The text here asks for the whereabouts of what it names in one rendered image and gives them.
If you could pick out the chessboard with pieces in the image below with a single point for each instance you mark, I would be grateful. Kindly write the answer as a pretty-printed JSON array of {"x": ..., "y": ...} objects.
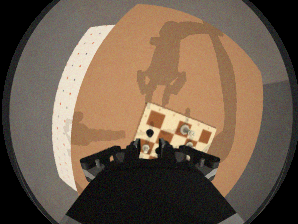
[{"x": 166, "y": 124}]

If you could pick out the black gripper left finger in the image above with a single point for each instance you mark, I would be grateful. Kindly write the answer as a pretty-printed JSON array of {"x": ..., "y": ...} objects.
[{"x": 100, "y": 161}]

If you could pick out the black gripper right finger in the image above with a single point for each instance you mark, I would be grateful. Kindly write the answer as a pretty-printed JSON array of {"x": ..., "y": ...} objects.
[{"x": 206, "y": 163}]

